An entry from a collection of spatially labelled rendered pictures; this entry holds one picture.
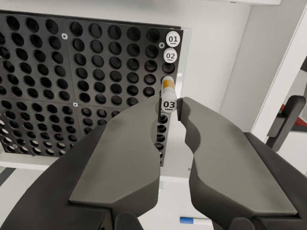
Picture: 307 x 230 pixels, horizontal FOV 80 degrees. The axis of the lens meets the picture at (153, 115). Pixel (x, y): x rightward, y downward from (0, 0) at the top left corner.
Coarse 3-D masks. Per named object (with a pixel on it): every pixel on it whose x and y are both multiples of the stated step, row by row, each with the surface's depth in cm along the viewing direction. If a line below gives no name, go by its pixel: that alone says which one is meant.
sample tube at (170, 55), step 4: (168, 48) 17; (172, 48) 17; (164, 52) 17; (168, 52) 17; (172, 52) 17; (164, 56) 17; (168, 56) 17; (172, 56) 17; (176, 56) 17; (168, 60) 17; (172, 60) 17
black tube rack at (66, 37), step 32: (0, 32) 18; (32, 32) 17; (64, 32) 17; (96, 32) 20; (128, 32) 18; (160, 32) 17; (0, 64) 19; (32, 64) 19; (64, 64) 19; (96, 64) 19; (128, 64) 22; (0, 96) 21; (32, 96) 21; (64, 96) 25; (96, 96) 21; (128, 96) 20; (0, 128) 24; (32, 128) 24; (64, 128) 23; (160, 128) 26
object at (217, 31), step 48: (0, 0) 22; (48, 0) 22; (96, 0) 21; (144, 0) 21; (192, 0) 21; (240, 0) 16; (192, 48) 24; (192, 96) 27; (0, 144) 29; (48, 144) 32
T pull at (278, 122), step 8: (296, 96) 19; (288, 104) 20; (296, 104) 19; (304, 104) 19; (288, 112) 20; (296, 112) 19; (280, 120) 20; (288, 120) 20; (272, 128) 20; (280, 128) 21; (288, 128) 20; (272, 136) 21; (280, 136) 21; (272, 144) 22; (280, 144) 21
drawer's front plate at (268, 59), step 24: (288, 0) 15; (264, 24) 18; (288, 24) 15; (240, 48) 23; (264, 48) 18; (288, 48) 15; (240, 72) 22; (264, 72) 18; (288, 72) 16; (240, 96) 22; (264, 96) 17; (240, 120) 21; (264, 120) 18
